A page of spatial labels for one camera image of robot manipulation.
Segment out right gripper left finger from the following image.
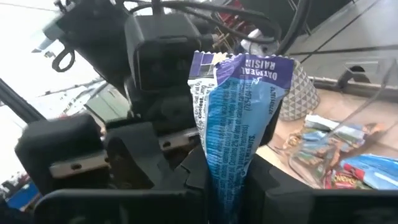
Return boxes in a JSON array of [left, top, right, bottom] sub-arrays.
[[33, 145, 216, 224]]

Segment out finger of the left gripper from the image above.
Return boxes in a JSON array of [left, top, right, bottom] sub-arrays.
[[259, 99, 284, 147], [14, 113, 107, 196]]

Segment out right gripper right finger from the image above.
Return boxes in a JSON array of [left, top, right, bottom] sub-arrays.
[[245, 153, 398, 224]]

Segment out blue and green granola bar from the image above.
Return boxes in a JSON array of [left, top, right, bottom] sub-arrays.
[[187, 50, 295, 224]]

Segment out blue granola bar red ends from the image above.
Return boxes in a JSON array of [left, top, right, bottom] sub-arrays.
[[340, 154, 398, 190]]

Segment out succulent in patterned pot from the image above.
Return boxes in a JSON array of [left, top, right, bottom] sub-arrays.
[[277, 58, 321, 122]]

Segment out dark blue chair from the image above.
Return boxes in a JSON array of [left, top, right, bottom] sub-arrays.
[[5, 181, 42, 210]]

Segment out clear plastic bin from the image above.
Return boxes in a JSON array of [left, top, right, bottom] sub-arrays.
[[279, 58, 398, 187], [317, 136, 398, 191]]

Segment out black aluminium rig frame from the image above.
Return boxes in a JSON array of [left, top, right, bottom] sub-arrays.
[[0, 77, 47, 124]]

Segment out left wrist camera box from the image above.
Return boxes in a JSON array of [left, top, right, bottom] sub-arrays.
[[125, 13, 203, 93]]

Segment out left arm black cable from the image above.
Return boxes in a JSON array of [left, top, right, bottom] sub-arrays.
[[129, 0, 313, 57]]

